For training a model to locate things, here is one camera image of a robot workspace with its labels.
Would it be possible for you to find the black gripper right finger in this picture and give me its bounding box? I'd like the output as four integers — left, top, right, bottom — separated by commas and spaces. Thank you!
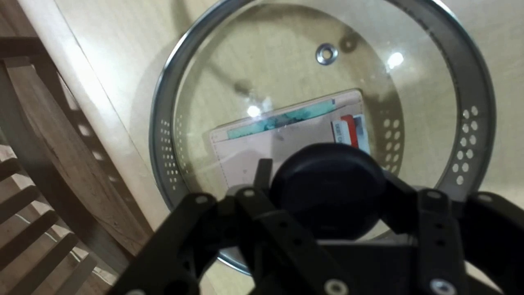
382, 172, 418, 220

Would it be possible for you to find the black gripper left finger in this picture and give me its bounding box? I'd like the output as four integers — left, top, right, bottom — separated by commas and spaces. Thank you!
254, 159, 274, 190

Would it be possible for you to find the glass pot lid black knob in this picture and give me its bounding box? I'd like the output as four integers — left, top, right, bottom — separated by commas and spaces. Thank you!
149, 0, 498, 276

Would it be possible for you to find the far right wooden chair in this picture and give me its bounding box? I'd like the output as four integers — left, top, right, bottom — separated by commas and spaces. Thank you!
0, 36, 152, 295

